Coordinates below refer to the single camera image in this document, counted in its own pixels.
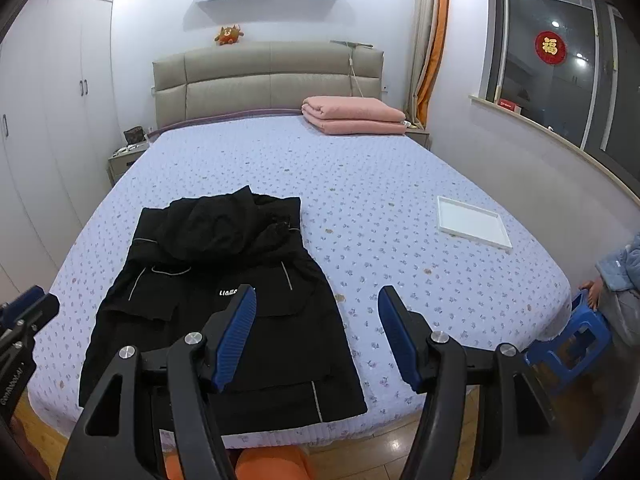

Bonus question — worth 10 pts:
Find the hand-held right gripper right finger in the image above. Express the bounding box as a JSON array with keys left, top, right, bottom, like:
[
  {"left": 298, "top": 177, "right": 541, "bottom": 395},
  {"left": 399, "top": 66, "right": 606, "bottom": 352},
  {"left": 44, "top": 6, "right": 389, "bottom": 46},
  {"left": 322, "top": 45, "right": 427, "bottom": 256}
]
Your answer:
[{"left": 377, "top": 286, "right": 581, "bottom": 480}]

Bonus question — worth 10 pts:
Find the grey nightstand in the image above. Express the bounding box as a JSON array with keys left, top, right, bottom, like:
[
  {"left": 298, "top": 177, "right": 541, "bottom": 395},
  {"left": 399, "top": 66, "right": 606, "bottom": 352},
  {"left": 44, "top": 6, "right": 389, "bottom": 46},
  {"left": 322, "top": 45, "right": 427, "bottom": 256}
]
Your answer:
[
  {"left": 107, "top": 142, "right": 150, "bottom": 183},
  {"left": 404, "top": 127, "right": 432, "bottom": 150}
]

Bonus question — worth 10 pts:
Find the white cord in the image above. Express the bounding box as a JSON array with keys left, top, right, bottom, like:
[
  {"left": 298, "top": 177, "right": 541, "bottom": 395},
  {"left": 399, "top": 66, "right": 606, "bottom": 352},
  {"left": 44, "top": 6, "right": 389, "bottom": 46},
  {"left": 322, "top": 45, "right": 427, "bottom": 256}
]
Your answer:
[{"left": 348, "top": 50, "right": 366, "bottom": 97}]

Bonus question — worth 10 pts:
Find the blue plastic stool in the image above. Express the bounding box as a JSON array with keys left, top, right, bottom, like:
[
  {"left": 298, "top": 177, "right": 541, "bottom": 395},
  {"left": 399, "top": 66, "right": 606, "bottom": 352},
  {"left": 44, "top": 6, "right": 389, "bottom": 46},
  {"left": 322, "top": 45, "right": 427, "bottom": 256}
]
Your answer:
[{"left": 522, "top": 290, "right": 613, "bottom": 386}]

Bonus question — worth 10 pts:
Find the orange plush toy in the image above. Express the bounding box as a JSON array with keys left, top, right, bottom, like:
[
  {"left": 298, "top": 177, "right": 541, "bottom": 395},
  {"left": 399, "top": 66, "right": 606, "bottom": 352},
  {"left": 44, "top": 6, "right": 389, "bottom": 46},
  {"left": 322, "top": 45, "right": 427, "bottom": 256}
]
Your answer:
[{"left": 215, "top": 25, "right": 246, "bottom": 47}]

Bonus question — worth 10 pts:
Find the beige padded headboard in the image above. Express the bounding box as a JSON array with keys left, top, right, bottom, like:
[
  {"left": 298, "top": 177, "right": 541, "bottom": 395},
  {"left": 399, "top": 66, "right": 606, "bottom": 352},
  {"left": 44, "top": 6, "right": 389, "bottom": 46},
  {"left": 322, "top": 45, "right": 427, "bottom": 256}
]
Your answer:
[{"left": 152, "top": 41, "right": 386, "bottom": 131}]

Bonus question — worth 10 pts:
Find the white wardrobe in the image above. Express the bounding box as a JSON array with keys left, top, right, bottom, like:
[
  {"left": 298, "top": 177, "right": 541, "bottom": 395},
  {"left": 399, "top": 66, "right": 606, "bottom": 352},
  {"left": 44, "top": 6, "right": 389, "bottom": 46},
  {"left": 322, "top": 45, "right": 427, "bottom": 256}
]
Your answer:
[{"left": 0, "top": 0, "right": 126, "bottom": 301}]

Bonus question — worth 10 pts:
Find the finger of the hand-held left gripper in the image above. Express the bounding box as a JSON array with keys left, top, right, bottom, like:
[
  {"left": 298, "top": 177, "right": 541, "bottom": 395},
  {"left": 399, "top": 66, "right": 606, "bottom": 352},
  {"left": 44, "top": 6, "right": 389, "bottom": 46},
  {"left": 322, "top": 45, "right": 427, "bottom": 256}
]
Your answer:
[
  {"left": 0, "top": 285, "right": 45, "bottom": 328},
  {"left": 0, "top": 292, "right": 61, "bottom": 361}
]

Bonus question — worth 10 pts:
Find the black hooded jacket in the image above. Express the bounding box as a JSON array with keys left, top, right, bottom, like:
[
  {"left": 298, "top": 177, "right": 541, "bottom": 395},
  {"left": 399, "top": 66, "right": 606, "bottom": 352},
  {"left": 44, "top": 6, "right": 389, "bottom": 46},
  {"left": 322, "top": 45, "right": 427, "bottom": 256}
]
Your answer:
[{"left": 78, "top": 185, "right": 369, "bottom": 438}]

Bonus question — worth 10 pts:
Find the round red window decoration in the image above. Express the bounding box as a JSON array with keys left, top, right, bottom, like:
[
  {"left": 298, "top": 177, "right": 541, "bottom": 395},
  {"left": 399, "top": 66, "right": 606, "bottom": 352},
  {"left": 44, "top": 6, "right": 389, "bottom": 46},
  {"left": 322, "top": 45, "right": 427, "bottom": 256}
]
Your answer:
[{"left": 534, "top": 30, "right": 569, "bottom": 66}]

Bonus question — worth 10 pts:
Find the dark window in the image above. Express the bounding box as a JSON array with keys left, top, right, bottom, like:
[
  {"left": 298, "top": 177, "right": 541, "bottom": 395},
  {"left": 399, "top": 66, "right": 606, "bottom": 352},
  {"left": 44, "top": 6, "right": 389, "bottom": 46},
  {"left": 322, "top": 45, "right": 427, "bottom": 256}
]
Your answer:
[{"left": 480, "top": 0, "right": 640, "bottom": 186}]

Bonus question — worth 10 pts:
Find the folded pink blanket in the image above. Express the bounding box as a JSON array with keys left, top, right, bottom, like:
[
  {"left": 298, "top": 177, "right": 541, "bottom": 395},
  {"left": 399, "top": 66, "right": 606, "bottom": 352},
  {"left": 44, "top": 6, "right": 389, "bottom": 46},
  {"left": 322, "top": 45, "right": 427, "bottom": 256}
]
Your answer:
[{"left": 301, "top": 95, "right": 408, "bottom": 137}]

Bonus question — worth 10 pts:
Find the white rectangular tray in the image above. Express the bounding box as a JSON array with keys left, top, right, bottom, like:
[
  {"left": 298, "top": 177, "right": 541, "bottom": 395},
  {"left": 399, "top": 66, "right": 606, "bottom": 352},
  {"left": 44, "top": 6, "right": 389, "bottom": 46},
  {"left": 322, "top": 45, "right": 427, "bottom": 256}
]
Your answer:
[{"left": 436, "top": 195, "right": 514, "bottom": 251}]

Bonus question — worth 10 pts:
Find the bed with floral sheet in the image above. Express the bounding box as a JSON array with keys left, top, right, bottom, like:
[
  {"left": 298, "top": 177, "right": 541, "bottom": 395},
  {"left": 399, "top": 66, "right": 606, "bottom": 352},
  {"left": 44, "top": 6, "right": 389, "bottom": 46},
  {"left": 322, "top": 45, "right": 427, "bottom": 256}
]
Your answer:
[{"left": 27, "top": 110, "right": 573, "bottom": 451}]

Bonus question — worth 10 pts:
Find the orange and white curtain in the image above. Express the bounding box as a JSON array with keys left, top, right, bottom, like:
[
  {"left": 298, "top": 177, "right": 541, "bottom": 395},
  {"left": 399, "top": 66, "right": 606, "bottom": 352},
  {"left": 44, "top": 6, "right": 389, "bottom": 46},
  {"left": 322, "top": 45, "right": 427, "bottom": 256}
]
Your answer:
[{"left": 404, "top": 0, "right": 451, "bottom": 128}]

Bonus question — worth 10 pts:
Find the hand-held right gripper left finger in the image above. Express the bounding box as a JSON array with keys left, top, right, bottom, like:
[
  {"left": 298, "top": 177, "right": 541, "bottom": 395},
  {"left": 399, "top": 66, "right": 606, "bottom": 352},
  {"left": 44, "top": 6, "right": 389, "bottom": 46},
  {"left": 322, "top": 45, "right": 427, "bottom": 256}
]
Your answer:
[{"left": 56, "top": 286, "right": 258, "bottom": 480}]

